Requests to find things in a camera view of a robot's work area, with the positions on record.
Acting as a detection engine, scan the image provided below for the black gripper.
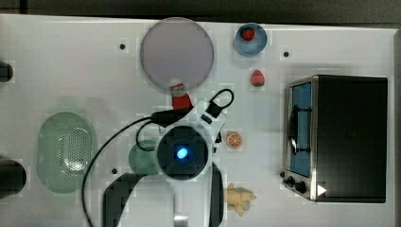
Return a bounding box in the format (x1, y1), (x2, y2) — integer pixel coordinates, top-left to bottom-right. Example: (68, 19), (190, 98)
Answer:
(150, 107), (192, 127)

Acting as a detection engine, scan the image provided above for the red ketchup bottle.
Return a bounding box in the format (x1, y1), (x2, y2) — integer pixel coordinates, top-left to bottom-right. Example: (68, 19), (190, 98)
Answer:
(170, 83), (193, 110)

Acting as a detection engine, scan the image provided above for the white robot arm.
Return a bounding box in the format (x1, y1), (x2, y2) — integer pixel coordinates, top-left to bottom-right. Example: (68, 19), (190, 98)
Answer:
(101, 103), (227, 227)

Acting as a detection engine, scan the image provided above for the green plastic strainer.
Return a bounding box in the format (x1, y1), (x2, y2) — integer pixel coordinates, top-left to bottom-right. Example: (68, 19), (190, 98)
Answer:
(36, 112), (96, 194)

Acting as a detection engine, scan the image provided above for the green metal cup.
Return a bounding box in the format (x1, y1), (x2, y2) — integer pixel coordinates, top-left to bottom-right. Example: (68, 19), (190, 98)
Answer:
(129, 140), (159, 175)

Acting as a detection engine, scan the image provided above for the grey round plate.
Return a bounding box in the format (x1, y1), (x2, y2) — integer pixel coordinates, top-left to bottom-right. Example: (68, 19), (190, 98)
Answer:
(139, 17), (214, 91)

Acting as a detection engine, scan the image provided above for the orange slice toy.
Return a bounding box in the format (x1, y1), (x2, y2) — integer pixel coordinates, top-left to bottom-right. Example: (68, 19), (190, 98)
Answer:
(226, 131), (242, 148)

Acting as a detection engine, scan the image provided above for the strawberry toy on table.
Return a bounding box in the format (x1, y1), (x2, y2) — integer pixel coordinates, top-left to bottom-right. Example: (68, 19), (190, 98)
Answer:
(251, 70), (265, 87)

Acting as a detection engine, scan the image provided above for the yellow peeled banana toy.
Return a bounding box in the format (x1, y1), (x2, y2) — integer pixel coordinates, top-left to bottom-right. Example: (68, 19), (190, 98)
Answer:
(223, 183), (256, 217)

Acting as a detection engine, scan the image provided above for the blue bowl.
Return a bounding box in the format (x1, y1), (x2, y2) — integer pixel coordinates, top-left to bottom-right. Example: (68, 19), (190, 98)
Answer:
(235, 23), (269, 57)

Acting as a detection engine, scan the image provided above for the strawberry toy in bowl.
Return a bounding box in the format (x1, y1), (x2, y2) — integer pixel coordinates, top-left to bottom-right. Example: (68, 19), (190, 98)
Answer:
(241, 27), (255, 42)

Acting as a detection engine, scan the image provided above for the black cylinder lower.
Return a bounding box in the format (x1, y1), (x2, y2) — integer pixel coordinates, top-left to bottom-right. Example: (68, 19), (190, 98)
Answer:
(0, 159), (26, 199)

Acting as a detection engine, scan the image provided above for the black cylinder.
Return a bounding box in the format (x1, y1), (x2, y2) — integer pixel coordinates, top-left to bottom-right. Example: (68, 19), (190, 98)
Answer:
(0, 61), (13, 82)
(0, 159), (26, 199)

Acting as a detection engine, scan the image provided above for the black cylinder upper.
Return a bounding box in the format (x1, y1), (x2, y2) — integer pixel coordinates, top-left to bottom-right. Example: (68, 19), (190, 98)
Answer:
(0, 61), (13, 82)

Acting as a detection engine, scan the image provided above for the black toaster oven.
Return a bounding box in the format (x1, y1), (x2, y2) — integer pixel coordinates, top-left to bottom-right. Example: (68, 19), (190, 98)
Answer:
(280, 75), (388, 203)

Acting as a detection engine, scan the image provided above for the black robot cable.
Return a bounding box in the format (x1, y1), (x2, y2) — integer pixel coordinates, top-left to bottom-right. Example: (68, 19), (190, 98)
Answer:
(80, 115), (165, 227)

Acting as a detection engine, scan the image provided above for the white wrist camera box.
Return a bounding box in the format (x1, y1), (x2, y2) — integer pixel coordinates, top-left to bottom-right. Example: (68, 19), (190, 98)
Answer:
(177, 99), (227, 144)

